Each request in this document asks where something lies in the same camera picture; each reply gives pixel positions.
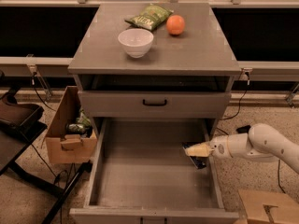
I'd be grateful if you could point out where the dark brown tray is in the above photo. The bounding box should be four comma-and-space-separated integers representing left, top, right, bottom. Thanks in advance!
0, 93, 44, 133

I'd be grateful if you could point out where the black cable left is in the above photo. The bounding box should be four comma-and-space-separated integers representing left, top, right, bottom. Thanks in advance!
30, 71, 58, 112

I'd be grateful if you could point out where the black cable on floor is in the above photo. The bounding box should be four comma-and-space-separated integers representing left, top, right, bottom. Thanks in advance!
216, 127, 286, 194

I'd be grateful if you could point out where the closed grey drawer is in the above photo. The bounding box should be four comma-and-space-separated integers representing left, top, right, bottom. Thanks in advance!
78, 91, 231, 119

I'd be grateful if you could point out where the open cardboard box left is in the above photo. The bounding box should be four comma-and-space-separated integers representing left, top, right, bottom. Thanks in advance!
45, 86, 97, 164

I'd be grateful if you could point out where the green can in box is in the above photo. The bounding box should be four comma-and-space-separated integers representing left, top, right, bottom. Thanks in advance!
65, 123, 86, 134

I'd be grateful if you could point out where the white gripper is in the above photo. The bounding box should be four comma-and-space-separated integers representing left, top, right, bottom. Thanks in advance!
184, 135, 232, 159

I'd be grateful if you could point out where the black power adapter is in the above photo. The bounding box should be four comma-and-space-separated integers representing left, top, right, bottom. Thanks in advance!
236, 125, 251, 133

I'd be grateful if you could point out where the orange fruit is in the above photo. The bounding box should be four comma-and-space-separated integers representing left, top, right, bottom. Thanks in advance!
166, 15, 185, 35

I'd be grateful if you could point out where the green packet in box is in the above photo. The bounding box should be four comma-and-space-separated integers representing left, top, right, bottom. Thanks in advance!
76, 108, 92, 128

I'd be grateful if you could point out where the green chip bag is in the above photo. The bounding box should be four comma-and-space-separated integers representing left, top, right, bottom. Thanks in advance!
125, 4, 173, 32

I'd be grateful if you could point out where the dark blue snack bar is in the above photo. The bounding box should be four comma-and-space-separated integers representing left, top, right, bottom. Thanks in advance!
182, 142, 206, 169

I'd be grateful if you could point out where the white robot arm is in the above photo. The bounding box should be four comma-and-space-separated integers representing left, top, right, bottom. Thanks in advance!
184, 123, 299, 174

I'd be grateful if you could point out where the open grey drawer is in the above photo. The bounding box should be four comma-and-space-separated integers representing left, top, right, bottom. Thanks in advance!
70, 119, 239, 224

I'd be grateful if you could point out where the black table left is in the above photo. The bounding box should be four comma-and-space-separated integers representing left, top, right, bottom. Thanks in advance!
0, 120, 93, 224

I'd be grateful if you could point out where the cardboard box bottom right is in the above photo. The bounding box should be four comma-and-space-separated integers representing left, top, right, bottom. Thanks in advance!
234, 189, 299, 224

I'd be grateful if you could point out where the grey drawer cabinet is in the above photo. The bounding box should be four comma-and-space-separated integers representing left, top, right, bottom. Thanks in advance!
68, 2, 240, 133

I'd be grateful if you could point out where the white ceramic bowl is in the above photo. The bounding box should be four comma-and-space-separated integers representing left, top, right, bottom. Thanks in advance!
118, 28, 154, 58

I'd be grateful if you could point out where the black drawer handle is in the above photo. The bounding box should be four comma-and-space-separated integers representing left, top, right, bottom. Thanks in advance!
142, 99, 167, 106

